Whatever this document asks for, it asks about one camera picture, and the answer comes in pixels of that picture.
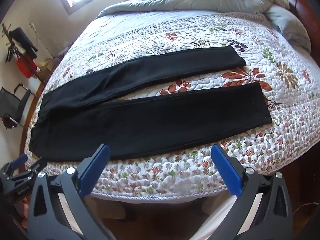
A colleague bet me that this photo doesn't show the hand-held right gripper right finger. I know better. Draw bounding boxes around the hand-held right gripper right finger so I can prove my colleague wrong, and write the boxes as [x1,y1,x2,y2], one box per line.
[211,144,293,240]

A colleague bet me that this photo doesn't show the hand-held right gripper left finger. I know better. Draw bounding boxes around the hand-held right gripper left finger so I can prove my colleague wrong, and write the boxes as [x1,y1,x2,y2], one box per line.
[27,144,112,240]

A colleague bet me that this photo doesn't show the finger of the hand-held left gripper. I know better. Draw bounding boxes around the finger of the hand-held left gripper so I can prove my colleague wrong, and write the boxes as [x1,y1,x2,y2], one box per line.
[9,154,28,171]
[9,158,48,182]

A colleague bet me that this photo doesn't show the black pants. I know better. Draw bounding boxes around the black pants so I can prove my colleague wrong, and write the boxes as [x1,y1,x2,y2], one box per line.
[29,45,273,162]

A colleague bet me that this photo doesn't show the black folding chair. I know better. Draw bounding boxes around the black folding chair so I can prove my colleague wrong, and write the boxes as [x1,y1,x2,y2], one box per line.
[0,82,32,128]

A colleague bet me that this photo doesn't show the red hanging clothes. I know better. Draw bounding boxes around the red hanging clothes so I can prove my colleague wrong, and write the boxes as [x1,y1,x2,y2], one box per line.
[16,56,38,78]

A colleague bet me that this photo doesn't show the coat rack with dark clothes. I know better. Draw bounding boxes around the coat rack with dark clothes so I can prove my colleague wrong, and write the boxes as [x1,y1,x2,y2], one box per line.
[1,22,38,63]

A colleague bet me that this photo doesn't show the floral quilted bedspread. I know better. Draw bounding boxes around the floral quilted bedspread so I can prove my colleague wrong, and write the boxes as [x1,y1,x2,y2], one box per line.
[24,11,320,203]

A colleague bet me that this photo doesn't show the grey comforter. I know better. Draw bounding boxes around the grey comforter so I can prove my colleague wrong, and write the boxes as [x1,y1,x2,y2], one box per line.
[96,0,312,53]

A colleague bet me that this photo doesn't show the wooden headboard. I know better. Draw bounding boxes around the wooden headboard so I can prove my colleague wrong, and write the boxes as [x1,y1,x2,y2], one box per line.
[282,0,320,68]

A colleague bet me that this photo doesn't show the wooden bed frame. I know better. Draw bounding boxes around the wooden bed frame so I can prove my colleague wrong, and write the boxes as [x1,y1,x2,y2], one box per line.
[19,80,48,155]

